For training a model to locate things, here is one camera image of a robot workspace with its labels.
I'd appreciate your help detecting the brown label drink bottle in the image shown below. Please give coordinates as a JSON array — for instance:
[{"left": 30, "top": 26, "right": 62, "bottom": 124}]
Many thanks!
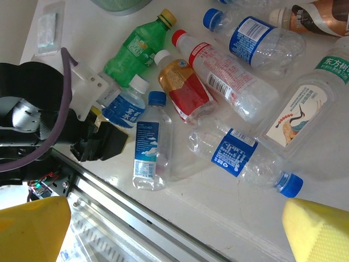
[{"left": 268, "top": 0, "right": 349, "bottom": 38}]

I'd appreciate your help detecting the square bottle crane label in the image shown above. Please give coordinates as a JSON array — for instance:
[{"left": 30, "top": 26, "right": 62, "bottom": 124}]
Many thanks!
[{"left": 256, "top": 37, "right": 349, "bottom": 159}]

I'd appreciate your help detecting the green mesh waste bin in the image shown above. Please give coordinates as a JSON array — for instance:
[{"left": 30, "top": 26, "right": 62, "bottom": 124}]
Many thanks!
[{"left": 88, "top": 0, "right": 153, "bottom": 16}]

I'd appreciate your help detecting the blue-label bottle white cap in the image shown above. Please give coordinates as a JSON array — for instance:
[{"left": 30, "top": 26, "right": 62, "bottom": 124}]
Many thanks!
[{"left": 102, "top": 75, "right": 150, "bottom": 129}]

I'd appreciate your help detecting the red gold label bottle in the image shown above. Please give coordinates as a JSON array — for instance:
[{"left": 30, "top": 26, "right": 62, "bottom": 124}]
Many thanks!
[{"left": 154, "top": 50, "right": 219, "bottom": 125}]

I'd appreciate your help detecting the blue-label bottle blue cap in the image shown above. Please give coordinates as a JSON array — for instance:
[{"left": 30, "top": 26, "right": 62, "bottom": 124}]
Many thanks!
[
  {"left": 203, "top": 8, "right": 308, "bottom": 80},
  {"left": 187, "top": 128, "right": 304, "bottom": 198}
]

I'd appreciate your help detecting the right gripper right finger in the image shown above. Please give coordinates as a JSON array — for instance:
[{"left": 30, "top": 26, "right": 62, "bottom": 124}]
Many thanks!
[{"left": 282, "top": 198, "right": 349, "bottom": 262}]

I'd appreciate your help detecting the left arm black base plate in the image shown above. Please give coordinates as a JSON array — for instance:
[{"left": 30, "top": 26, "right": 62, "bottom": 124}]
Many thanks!
[{"left": 26, "top": 163, "right": 79, "bottom": 203}]

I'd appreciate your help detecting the green bottle yellow cap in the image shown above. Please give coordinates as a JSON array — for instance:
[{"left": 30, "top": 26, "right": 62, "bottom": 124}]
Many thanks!
[{"left": 103, "top": 8, "right": 177, "bottom": 88}]

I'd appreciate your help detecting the clear red-print bottle red cap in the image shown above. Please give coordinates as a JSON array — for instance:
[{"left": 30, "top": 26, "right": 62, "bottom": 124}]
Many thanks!
[{"left": 171, "top": 29, "right": 280, "bottom": 125}]

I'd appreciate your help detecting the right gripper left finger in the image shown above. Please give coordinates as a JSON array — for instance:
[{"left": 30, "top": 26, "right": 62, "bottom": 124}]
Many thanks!
[{"left": 0, "top": 196, "right": 71, "bottom": 262}]

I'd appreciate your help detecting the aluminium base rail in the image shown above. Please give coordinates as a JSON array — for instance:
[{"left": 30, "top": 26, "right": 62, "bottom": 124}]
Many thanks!
[{"left": 50, "top": 148, "right": 235, "bottom": 262}]

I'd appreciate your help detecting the small clear zip bag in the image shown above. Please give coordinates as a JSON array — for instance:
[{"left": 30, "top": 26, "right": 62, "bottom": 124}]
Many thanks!
[{"left": 31, "top": 2, "right": 65, "bottom": 59}]

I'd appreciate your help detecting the light-blue label bottle blue cap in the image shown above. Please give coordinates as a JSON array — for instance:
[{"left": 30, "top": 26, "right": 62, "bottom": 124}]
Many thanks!
[{"left": 132, "top": 91, "right": 174, "bottom": 192}]

